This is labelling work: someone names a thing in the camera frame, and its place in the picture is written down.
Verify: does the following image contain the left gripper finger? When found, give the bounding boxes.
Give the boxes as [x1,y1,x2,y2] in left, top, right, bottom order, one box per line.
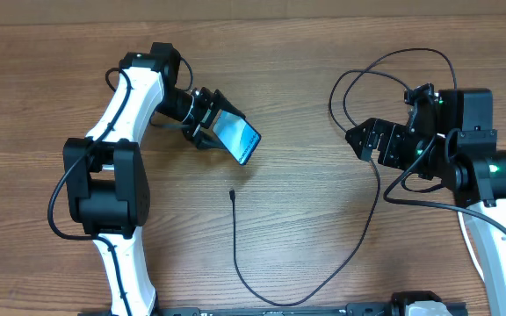
[192,130,226,150]
[212,90,246,119]

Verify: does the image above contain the Samsung Galaxy smartphone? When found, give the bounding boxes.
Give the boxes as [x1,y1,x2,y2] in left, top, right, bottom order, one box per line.
[213,111,261,165]

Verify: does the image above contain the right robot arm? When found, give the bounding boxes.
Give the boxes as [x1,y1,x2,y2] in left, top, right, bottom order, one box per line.
[345,84,506,315]

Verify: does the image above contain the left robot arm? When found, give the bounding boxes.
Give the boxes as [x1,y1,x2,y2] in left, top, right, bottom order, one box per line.
[56,42,260,315]

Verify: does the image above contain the black USB charging cable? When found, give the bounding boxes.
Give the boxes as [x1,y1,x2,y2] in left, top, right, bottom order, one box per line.
[228,47,459,307]

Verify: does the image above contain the white power strip cord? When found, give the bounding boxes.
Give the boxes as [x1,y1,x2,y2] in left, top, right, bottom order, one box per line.
[457,210,487,282]

